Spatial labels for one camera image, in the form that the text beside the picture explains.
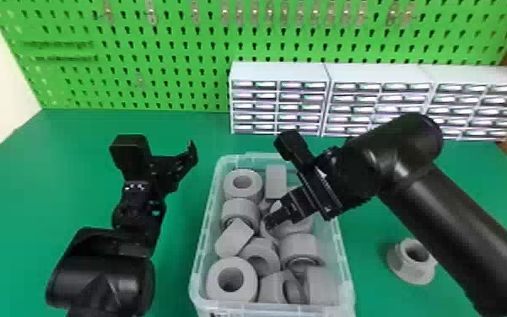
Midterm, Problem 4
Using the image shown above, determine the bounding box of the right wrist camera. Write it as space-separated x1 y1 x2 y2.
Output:
272 129 317 168

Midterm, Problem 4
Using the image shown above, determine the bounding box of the white drawer cabinet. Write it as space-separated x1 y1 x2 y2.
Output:
321 62 437 138
228 60 332 137
420 64 507 143

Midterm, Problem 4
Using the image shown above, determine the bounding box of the clear bin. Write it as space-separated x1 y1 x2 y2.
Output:
188 152 357 317

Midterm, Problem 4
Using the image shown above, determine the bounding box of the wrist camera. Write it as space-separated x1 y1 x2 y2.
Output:
109 134 154 182
272 129 317 168

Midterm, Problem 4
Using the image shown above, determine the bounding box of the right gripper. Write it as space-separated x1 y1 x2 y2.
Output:
263 157 343 231

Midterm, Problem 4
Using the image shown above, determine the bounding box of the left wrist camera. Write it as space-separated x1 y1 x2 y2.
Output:
109 134 154 182

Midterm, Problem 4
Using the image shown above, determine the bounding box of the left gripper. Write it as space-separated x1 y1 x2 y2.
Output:
148 140 200 196

